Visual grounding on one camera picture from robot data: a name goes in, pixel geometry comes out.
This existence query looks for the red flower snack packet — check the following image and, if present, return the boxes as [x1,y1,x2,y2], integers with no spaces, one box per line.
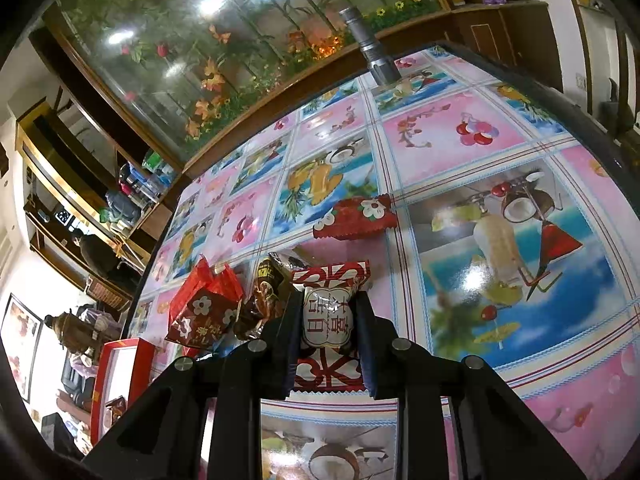
[312,195,399,244]

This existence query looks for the printed fruit tablecloth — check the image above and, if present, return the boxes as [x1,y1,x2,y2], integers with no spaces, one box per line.
[127,45,640,480]

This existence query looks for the glass flower display case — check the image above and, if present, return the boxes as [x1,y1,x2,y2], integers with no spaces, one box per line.
[42,0,451,163]

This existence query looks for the golden brown cake packet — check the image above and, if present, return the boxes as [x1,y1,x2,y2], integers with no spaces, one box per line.
[234,252,303,342]

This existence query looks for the puffy red flower snack bag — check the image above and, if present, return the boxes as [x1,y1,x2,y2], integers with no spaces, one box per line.
[165,255,246,354]

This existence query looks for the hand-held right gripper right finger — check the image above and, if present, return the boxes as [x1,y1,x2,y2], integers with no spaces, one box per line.
[351,291,588,480]

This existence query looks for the red cardboard box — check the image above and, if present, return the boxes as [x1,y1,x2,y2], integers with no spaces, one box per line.
[90,337,167,449]

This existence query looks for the cluster of plastic bottles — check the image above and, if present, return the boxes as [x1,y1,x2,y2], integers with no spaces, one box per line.
[116,150,179,207]

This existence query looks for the wooden side cabinet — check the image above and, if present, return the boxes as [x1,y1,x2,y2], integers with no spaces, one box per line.
[452,0,566,93]

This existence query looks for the red white label snack packet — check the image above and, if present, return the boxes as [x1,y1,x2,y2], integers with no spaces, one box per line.
[290,260,373,392]

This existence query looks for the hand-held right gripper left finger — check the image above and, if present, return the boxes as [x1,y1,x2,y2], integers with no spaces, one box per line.
[82,281,306,480]

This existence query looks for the wooden counter cabinet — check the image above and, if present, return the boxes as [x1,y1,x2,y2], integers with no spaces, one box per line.
[122,180,188,261]

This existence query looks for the grey spray can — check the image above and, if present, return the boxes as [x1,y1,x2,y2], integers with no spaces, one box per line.
[337,6,402,86]

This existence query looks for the framed wall picture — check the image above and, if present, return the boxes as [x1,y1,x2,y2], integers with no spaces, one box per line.
[0,292,44,404]

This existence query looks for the dark brown snack packet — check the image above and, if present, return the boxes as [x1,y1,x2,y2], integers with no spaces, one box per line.
[105,395,129,422]

